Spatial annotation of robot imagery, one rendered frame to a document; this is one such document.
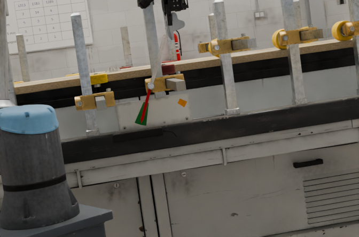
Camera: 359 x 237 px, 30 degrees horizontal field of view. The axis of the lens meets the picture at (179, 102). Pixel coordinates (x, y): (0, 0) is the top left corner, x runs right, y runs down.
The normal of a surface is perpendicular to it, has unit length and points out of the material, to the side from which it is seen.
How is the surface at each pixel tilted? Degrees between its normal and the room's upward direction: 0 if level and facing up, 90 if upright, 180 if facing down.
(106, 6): 90
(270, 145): 90
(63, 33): 90
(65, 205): 70
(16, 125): 85
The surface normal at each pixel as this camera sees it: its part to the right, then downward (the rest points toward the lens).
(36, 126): 0.54, -0.08
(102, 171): 0.13, 0.06
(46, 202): 0.33, -0.32
